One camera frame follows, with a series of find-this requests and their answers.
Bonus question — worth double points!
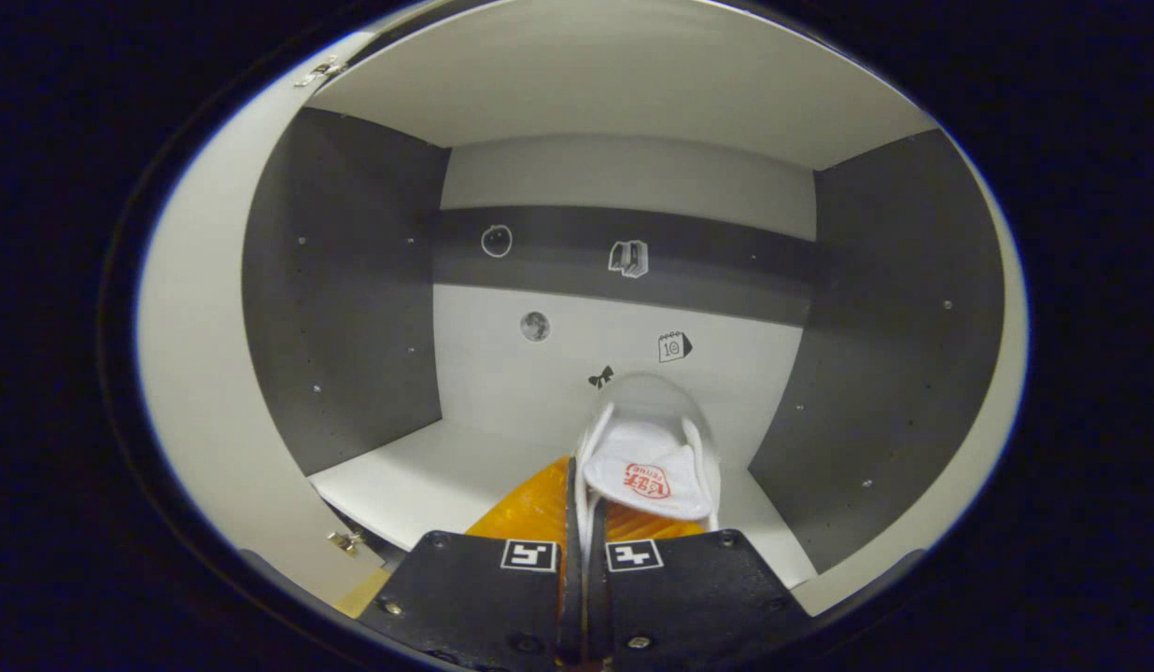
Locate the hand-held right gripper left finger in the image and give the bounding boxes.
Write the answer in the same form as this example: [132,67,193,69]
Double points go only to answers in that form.
[358,455,580,669]

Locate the white canvas shoe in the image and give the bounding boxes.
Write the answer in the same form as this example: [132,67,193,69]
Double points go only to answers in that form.
[572,373,723,561]

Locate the grey shoe cabinet door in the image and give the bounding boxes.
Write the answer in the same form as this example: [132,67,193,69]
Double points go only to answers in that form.
[136,33,391,608]
[792,131,1031,617]

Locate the grey shoe cabinet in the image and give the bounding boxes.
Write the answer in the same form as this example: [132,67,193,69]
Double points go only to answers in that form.
[241,0,1007,589]

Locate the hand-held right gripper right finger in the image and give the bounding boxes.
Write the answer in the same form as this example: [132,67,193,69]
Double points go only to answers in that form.
[584,504,813,669]

